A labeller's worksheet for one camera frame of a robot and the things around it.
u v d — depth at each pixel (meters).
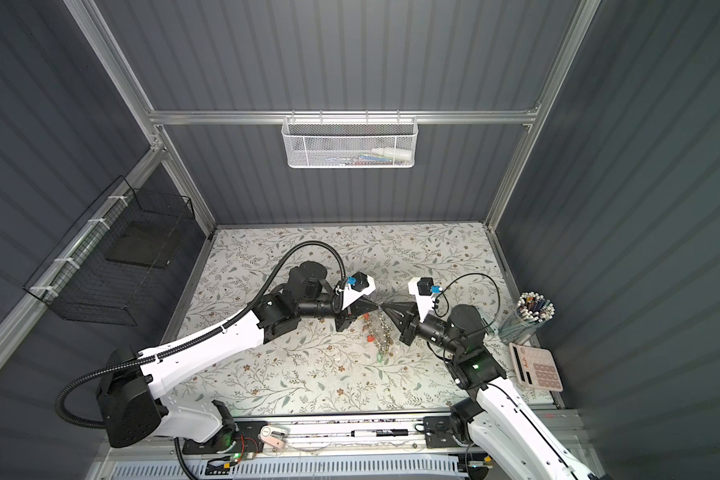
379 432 0.74
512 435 0.48
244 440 0.72
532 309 0.79
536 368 0.83
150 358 0.43
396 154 0.87
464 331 0.53
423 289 0.60
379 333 0.83
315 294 0.60
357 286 0.59
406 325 0.64
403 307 0.66
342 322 0.63
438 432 0.74
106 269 0.72
